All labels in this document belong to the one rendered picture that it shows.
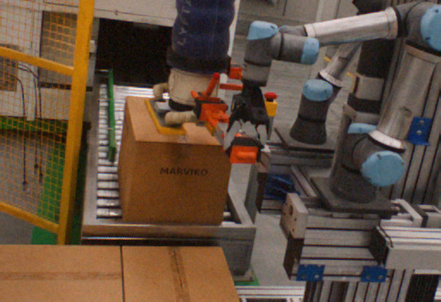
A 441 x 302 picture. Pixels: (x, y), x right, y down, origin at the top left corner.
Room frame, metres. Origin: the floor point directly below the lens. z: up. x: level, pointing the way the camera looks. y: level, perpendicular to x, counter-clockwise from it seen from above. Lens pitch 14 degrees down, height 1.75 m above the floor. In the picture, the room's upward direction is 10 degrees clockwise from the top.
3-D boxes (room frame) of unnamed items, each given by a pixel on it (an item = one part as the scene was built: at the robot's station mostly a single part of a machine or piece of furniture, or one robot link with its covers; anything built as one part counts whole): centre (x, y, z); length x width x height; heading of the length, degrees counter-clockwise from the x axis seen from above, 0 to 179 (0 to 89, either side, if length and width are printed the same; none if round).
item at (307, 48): (1.54, -0.05, 1.50); 0.11 x 0.11 x 0.08; 11
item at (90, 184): (3.10, 0.97, 0.50); 2.31 x 0.05 x 0.19; 18
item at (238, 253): (2.09, 0.29, 0.48); 0.70 x 0.03 x 0.15; 108
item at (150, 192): (2.41, 0.39, 0.75); 0.60 x 0.40 x 0.40; 20
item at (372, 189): (1.72, -0.32, 1.09); 0.15 x 0.15 x 0.10
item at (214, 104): (1.81, 0.19, 1.20); 0.10 x 0.08 x 0.06; 113
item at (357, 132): (1.71, -0.32, 1.20); 0.13 x 0.12 x 0.14; 11
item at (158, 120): (2.00, 0.37, 1.10); 0.34 x 0.10 x 0.05; 23
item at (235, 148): (1.49, 0.06, 1.20); 0.08 x 0.07 x 0.05; 23
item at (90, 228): (2.09, 0.29, 0.58); 0.70 x 0.03 x 0.06; 108
